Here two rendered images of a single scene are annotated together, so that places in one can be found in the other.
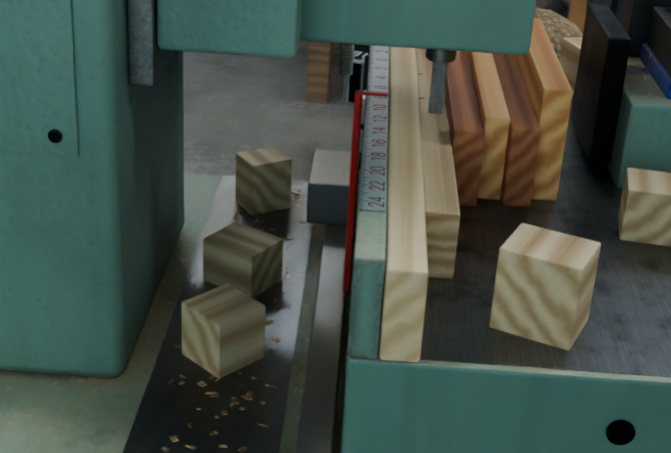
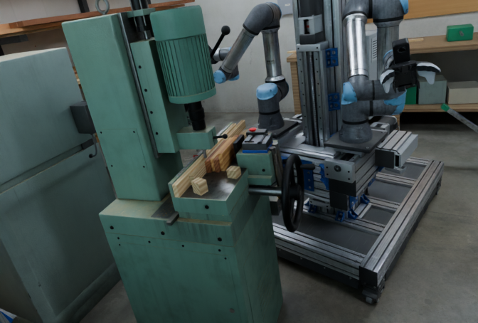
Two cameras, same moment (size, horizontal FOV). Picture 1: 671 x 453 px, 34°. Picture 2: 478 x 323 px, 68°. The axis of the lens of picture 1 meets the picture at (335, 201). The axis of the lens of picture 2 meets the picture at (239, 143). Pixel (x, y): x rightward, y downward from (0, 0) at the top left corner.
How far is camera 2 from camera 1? 0.87 m
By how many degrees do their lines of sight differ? 20
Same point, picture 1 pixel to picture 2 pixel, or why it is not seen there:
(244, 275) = not seen: hidden behind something
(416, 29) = (194, 146)
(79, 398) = (153, 204)
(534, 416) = (195, 205)
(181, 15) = (159, 148)
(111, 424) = (156, 208)
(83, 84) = (146, 159)
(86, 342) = (154, 196)
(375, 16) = (188, 145)
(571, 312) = (199, 190)
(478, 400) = (188, 203)
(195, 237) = not seen: hidden behind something
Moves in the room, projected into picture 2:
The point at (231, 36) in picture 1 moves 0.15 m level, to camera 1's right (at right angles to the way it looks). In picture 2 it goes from (166, 150) to (201, 150)
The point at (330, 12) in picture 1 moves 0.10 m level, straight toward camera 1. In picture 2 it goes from (182, 145) to (170, 156)
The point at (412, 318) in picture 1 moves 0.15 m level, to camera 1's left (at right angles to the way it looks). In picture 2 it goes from (176, 191) to (140, 190)
